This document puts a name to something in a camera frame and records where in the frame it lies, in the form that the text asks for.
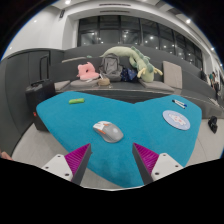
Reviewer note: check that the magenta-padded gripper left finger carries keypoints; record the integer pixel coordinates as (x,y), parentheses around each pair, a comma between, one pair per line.
(77,159)

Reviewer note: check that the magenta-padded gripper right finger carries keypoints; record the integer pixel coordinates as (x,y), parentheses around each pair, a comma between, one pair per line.
(146,160)

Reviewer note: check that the grey white computer mouse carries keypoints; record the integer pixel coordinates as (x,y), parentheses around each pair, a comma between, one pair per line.
(109,132)

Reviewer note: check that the round pale blue mouse pad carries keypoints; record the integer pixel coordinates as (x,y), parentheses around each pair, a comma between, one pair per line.
(176,120)

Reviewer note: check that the green eraser block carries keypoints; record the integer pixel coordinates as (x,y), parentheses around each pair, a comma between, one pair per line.
(76,100)

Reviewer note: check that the white marker with black cap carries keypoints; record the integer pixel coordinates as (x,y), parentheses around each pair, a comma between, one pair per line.
(178,104)

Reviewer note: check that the white marker with blue cap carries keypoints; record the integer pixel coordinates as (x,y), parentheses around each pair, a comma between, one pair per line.
(181,102)

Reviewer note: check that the black suitcase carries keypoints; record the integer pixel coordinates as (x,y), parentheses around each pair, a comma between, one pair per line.
(39,95)

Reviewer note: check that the grey flat seat cushion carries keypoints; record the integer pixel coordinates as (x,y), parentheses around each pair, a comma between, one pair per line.
(156,85)
(82,83)
(62,85)

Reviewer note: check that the black bag on floor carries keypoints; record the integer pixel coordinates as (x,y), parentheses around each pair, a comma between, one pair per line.
(213,124)

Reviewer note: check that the small brown woven basket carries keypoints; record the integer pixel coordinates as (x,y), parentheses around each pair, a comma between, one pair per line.
(104,82)

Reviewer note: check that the dark blue patterned bag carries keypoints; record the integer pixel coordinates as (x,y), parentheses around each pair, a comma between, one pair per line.
(128,75)

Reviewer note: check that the pink plush cushion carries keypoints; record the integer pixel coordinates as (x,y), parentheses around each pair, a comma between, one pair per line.
(87,71)

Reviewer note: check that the beige upright square cushion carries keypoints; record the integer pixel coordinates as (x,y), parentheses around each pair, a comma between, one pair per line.
(172,75)

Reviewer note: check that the green dragon plush toy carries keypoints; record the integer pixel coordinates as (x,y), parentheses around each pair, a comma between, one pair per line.
(144,66)

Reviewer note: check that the grey backpack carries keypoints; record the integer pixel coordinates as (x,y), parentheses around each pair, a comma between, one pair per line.
(110,66)

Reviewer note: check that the person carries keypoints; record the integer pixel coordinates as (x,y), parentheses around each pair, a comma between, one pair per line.
(213,80)

